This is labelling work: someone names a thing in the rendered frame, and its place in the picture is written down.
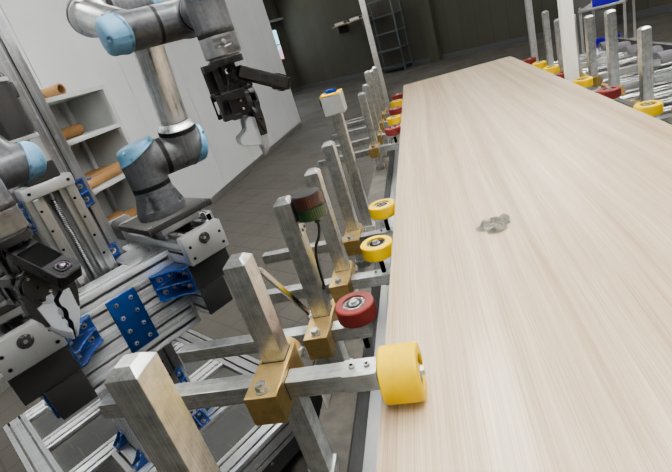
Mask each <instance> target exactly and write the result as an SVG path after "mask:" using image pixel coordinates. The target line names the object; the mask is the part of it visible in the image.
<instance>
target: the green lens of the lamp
mask: <svg viewBox="0 0 672 472"><path fill-rule="evenodd" d="M327 212H328V211H327V207H326V204H325V201H323V203H322V204H321V205H320V206H318V207H316V208H314V209H312V210H308V211H304V212H298V211H296V210H295V213H296V216H297V219H298V221H299V222H301V223H307V222H312V221H315V220H318V219H320V218H322V217H323V216H325V215H326V214H327Z"/></svg>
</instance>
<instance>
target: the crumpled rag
mask: <svg viewBox="0 0 672 472"><path fill-rule="evenodd" d="M509 219H510V217H509V215H508V214H505V213H502V214H501V215H499V216H493V217H490V218H489V220H482V222H481V224H480V225H478V226H476V227H475V229H476V231H477V232H484V231H487V233H488V234H489V235H490V234H493V233H496V232H501V231H502V229H504V228H508V227H507V224H509V223H510V220H509Z"/></svg>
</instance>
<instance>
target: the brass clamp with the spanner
mask: <svg viewBox="0 0 672 472"><path fill-rule="evenodd" d="M329 301H330V303H331V309H330V313H329V315H328V316H322V317H316V318H313V316H312V315H311V318H310V321H309V324H308V327H307V330H306V333H305V336H304V340H303V342H304V345H305V347H306V350H307V352H308V355H309V358H310V360H316V359H323V358H331V357H334V353H335V348H336V344H337V342H335V340H334V337H333V334H332V331H331V328H332V324H333V321H338V318H337V315H336V312H335V305H336V303H335V302H334V301H331V300H329ZM313 327H318V329H319V330H320V331H321V334H320V336H318V337H316V338H313V337H311V331H310V330H311V329H312V328H313Z"/></svg>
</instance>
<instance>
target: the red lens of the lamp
mask: <svg viewBox="0 0 672 472"><path fill-rule="evenodd" d="M318 188H319V187H318ZM290 199H291V202H292V205H293V208H294V210H296V211H303V210H308V209H311V208H314V207H316V206H318V205H319V204H321V203H322V202H323V201H324V198H323V195H322V192H321V189H320V188H319V191H318V192H317V193H315V194H314V195H311V196H309V197H306V198H303V199H292V196H291V197H290Z"/></svg>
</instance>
